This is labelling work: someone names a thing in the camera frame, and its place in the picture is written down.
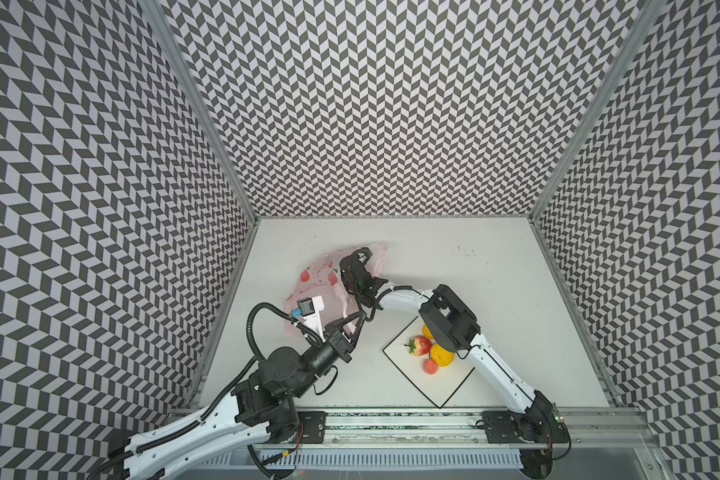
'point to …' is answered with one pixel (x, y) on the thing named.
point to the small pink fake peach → (430, 366)
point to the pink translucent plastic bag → (321, 276)
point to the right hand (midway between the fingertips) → (327, 268)
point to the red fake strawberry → (419, 345)
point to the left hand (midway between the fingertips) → (369, 319)
